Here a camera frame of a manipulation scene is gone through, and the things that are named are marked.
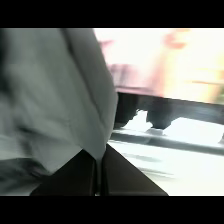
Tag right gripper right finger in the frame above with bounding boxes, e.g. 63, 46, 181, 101
101, 143, 170, 197

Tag silver frame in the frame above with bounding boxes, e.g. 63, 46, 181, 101
109, 128, 224, 157

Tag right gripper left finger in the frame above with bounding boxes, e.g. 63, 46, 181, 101
29, 149, 100, 197

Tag black trousers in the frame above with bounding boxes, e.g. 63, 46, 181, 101
0, 28, 120, 197

